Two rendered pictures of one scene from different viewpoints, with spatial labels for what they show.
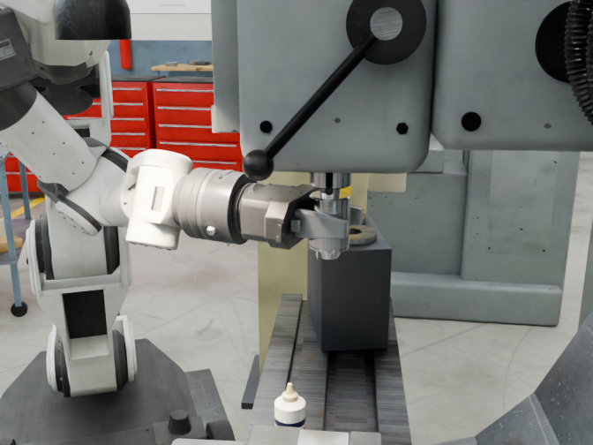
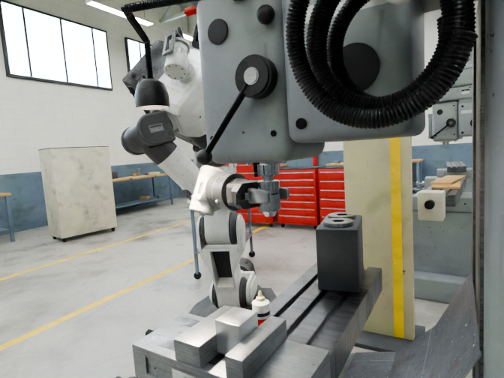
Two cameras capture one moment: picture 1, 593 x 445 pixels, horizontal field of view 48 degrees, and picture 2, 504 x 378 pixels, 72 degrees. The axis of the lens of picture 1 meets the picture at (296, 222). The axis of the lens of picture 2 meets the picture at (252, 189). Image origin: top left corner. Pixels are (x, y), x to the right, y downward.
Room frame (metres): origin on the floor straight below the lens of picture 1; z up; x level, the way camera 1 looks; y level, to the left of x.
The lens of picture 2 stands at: (0.07, -0.33, 1.33)
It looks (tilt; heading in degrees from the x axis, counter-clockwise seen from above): 6 degrees down; 26
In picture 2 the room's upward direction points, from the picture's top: 4 degrees counter-clockwise
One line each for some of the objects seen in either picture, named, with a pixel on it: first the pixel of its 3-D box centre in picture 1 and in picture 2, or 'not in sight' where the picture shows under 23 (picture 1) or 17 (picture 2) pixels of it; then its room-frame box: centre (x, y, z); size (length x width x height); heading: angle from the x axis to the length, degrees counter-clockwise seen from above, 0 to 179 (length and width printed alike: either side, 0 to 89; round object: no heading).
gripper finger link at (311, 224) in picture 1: (319, 226); (257, 196); (0.71, -0.03, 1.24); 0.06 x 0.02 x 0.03; 67
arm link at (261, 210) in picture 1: (258, 212); (241, 193); (0.78, 0.05, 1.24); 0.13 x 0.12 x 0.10; 157
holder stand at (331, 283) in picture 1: (345, 275); (340, 247); (1.17, -0.09, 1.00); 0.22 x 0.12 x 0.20; 5
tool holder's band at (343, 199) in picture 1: (330, 198); (268, 183); (0.74, -0.04, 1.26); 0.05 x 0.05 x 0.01
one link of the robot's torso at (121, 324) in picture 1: (92, 353); (233, 288); (1.48, 0.50, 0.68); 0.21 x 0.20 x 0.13; 17
